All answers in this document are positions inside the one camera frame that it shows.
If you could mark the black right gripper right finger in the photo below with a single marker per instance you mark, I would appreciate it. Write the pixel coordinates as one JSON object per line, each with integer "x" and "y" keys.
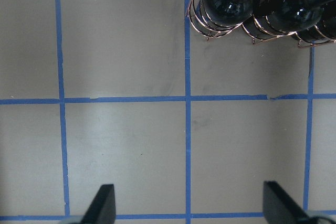
{"x": 279, "y": 207}

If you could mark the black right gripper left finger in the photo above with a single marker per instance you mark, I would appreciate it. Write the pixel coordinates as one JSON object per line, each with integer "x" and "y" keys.
{"x": 102, "y": 209}

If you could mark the copper wire bottle basket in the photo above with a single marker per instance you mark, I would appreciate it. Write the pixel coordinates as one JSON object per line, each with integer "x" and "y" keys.
{"x": 258, "y": 30}

